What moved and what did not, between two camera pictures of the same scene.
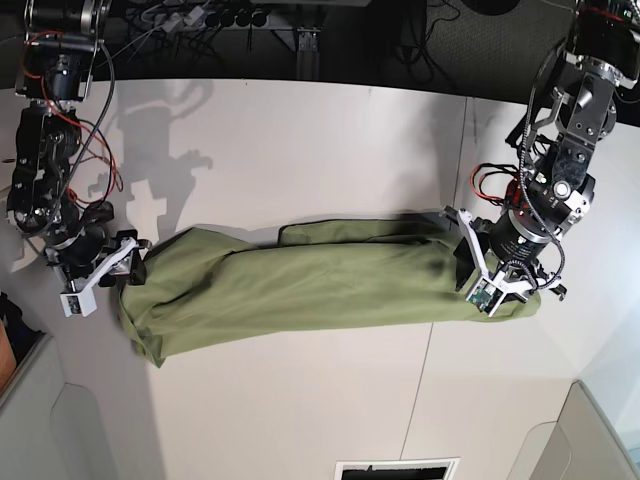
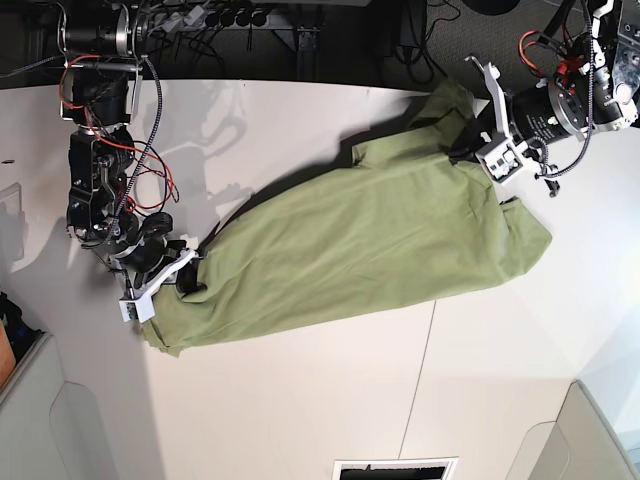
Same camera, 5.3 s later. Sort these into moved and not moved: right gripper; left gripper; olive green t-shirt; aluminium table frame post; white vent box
Moved: right gripper; left gripper; olive green t-shirt
Not moved: aluminium table frame post; white vent box
